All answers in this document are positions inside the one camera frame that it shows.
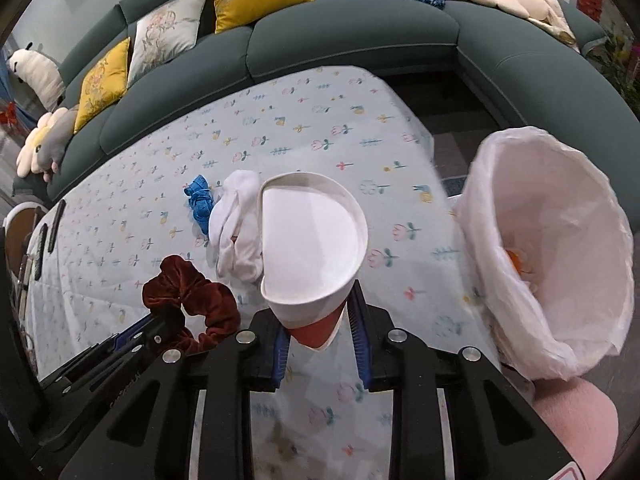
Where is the black remote control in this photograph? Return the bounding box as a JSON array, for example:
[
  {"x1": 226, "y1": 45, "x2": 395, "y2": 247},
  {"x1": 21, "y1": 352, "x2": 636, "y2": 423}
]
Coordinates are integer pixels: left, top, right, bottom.
[{"x1": 47, "y1": 200, "x2": 66, "y2": 256}]

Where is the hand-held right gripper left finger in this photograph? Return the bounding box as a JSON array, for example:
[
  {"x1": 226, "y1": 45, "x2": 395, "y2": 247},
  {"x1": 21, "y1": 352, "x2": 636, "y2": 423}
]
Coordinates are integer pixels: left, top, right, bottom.
[{"x1": 60, "y1": 307, "x2": 291, "y2": 480}]

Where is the white and black plush toy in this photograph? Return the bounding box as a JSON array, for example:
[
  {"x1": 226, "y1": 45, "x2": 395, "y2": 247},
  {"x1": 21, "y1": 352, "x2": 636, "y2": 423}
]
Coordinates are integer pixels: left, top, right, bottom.
[{"x1": 6, "y1": 42, "x2": 66, "y2": 111}]

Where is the floral light blue tablecloth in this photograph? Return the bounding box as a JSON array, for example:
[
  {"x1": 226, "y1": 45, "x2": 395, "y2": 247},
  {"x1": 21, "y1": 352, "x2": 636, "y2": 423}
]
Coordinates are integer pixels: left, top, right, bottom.
[{"x1": 25, "y1": 65, "x2": 506, "y2": 480}]

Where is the teal fabric sofa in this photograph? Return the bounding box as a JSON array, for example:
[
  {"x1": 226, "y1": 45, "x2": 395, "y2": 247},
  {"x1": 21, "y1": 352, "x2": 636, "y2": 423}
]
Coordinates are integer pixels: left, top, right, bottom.
[{"x1": 12, "y1": 0, "x2": 640, "y2": 201}]

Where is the maroon velvet scrunchie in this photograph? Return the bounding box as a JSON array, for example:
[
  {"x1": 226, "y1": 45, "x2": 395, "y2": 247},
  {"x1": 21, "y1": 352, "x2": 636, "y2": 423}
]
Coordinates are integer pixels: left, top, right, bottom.
[{"x1": 141, "y1": 255, "x2": 241, "y2": 356}]

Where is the small flower plush cushion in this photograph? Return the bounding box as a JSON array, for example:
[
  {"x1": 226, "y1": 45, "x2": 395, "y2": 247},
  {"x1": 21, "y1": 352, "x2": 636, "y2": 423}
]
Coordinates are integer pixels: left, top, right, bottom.
[{"x1": 16, "y1": 106, "x2": 81, "y2": 183}]

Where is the pink stool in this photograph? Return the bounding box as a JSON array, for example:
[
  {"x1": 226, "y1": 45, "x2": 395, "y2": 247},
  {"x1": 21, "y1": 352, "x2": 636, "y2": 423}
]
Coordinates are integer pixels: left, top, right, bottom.
[{"x1": 532, "y1": 375, "x2": 618, "y2": 480}]

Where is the white framed chair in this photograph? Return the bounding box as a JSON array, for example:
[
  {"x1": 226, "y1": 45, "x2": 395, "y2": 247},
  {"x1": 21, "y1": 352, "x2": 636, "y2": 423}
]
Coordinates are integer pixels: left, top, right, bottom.
[{"x1": 2, "y1": 201, "x2": 51, "y2": 281}]

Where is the blue scrunchie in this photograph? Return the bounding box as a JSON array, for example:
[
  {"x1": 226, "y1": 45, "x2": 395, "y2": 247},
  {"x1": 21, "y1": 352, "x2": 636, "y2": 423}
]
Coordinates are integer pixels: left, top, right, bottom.
[{"x1": 182, "y1": 174, "x2": 216, "y2": 236}]

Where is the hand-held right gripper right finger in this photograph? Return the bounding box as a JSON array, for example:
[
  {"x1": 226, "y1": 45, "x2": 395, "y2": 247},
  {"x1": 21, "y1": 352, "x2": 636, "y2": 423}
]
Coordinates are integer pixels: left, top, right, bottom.
[{"x1": 347, "y1": 285, "x2": 571, "y2": 480}]

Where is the potted green plant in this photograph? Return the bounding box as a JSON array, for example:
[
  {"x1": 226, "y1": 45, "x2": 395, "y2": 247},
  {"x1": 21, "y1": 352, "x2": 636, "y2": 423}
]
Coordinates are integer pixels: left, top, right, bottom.
[{"x1": 597, "y1": 20, "x2": 640, "y2": 121}]

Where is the white cloth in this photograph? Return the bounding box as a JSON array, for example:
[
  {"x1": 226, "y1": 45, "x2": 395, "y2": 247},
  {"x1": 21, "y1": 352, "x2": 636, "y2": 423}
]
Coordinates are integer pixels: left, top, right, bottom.
[{"x1": 207, "y1": 170, "x2": 266, "y2": 283}]

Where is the beige blanket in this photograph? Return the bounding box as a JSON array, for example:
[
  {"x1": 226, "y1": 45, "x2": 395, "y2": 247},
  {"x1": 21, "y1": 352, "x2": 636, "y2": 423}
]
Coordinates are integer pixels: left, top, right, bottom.
[{"x1": 530, "y1": 0, "x2": 581, "y2": 53}]

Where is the small yellow embroidered cushion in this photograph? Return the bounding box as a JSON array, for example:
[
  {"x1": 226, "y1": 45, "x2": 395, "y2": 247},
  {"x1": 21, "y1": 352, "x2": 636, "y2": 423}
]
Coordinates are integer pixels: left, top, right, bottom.
[{"x1": 73, "y1": 36, "x2": 132, "y2": 135}]

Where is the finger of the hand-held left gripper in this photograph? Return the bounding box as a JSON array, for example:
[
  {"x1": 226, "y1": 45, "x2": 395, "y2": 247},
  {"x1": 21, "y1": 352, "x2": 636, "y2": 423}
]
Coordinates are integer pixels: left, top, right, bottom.
[
  {"x1": 65, "y1": 340, "x2": 121, "y2": 383},
  {"x1": 114, "y1": 306, "x2": 193, "y2": 366}
]

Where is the white floral cushion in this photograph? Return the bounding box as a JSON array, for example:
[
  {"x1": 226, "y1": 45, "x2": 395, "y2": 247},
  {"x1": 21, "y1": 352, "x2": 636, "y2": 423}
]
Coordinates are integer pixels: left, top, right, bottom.
[{"x1": 126, "y1": 0, "x2": 208, "y2": 88}]

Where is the white trash bag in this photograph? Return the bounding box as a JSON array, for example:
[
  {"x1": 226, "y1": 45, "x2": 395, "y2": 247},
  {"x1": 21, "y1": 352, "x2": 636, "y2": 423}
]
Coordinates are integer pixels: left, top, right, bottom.
[{"x1": 452, "y1": 126, "x2": 632, "y2": 381}]

